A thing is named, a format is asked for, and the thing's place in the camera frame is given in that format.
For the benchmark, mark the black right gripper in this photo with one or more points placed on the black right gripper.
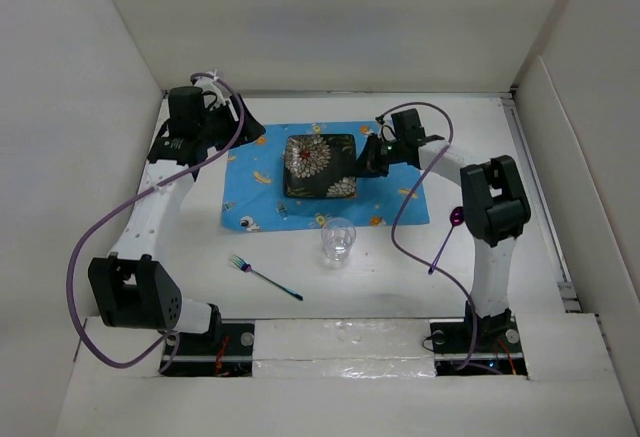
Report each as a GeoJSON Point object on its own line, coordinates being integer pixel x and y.
{"type": "Point", "coordinates": [367, 164]}

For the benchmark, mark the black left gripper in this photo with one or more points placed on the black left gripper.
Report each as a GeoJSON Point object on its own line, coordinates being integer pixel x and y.
{"type": "Point", "coordinates": [249, 132]}

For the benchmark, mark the black floral square plate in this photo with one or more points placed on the black floral square plate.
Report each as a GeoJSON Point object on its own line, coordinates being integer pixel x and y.
{"type": "Point", "coordinates": [319, 166]}

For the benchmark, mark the blue space print cloth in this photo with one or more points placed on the blue space print cloth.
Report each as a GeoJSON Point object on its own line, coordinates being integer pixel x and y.
{"type": "Point", "coordinates": [254, 198]}

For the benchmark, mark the clear plastic cup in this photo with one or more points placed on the clear plastic cup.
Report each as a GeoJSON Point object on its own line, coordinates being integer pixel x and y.
{"type": "Point", "coordinates": [338, 236]}

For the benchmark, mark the purple metal spoon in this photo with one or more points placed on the purple metal spoon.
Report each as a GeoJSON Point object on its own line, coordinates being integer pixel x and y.
{"type": "Point", "coordinates": [456, 219]}

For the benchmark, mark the iridescent metal fork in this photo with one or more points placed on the iridescent metal fork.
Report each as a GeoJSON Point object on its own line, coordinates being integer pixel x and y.
{"type": "Point", "coordinates": [245, 267]}

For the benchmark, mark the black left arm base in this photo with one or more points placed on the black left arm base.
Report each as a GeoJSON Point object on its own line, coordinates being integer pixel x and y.
{"type": "Point", "coordinates": [228, 355]}

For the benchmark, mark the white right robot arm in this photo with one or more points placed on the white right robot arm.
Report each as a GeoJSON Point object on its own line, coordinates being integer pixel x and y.
{"type": "Point", "coordinates": [494, 203]}

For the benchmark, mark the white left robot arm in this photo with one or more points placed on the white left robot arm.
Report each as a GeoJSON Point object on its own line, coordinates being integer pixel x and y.
{"type": "Point", "coordinates": [131, 287]}

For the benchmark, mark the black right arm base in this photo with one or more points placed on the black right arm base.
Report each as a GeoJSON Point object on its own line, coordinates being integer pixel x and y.
{"type": "Point", "coordinates": [491, 346]}

